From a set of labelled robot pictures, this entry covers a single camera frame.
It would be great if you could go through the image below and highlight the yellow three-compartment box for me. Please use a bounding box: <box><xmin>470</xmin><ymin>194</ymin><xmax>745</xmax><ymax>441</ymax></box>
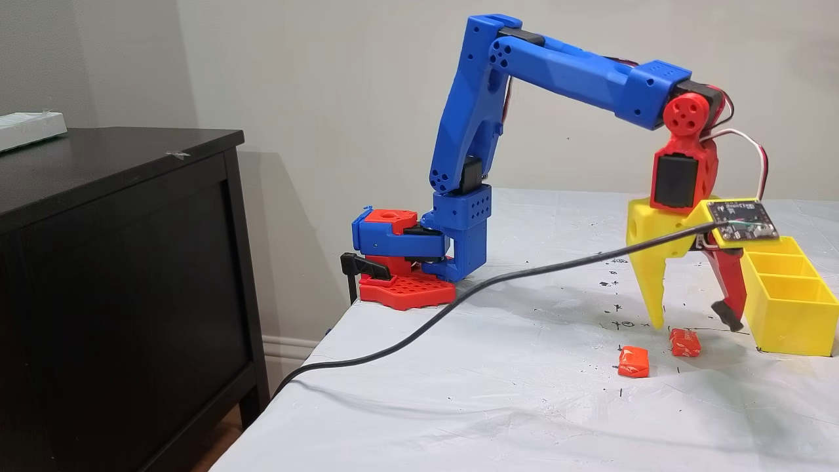
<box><xmin>739</xmin><ymin>236</ymin><xmax>839</xmax><ymax>358</ymax></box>

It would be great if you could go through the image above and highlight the flat white box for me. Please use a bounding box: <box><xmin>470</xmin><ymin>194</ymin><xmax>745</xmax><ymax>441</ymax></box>
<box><xmin>0</xmin><ymin>111</ymin><xmax>68</xmax><ymax>153</ymax></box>

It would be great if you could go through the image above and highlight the orange wrapped candy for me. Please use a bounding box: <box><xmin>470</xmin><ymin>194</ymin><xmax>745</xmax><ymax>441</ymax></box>
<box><xmin>617</xmin><ymin>345</ymin><xmax>650</xmax><ymax>380</ymax></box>
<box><xmin>669</xmin><ymin>328</ymin><xmax>702</xmax><ymax>359</ymax></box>

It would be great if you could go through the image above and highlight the white plastic table cover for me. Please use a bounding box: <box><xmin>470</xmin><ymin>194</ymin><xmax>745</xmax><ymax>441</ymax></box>
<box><xmin>210</xmin><ymin>187</ymin><xmax>839</xmax><ymax>472</ymax></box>

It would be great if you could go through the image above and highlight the black table clamp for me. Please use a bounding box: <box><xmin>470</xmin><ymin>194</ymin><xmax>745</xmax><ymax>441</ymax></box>
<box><xmin>340</xmin><ymin>252</ymin><xmax>391</xmax><ymax>305</ymax></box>

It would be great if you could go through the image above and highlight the dark wooden dresser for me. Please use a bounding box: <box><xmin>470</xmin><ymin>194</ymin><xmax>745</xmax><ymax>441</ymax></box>
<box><xmin>0</xmin><ymin>127</ymin><xmax>271</xmax><ymax>472</ymax></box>

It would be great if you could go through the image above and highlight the camera board on yellow mount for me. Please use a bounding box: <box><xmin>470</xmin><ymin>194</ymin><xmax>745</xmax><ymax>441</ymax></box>
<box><xmin>703</xmin><ymin>198</ymin><xmax>782</xmax><ymax>250</ymax></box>

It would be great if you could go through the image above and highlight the thick black camera cable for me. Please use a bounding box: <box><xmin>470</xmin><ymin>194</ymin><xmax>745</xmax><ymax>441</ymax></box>
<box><xmin>270</xmin><ymin>222</ymin><xmax>725</xmax><ymax>399</ymax></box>

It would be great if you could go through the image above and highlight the white servo wire loop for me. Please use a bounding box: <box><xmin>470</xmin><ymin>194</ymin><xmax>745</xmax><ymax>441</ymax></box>
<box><xmin>698</xmin><ymin>127</ymin><xmax>769</xmax><ymax>203</ymax></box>

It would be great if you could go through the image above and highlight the black red servo wire loop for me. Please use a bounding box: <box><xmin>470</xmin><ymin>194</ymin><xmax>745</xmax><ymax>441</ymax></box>
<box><xmin>708</xmin><ymin>88</ymin><xmax>735</xmax><ymax>132</ymax></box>

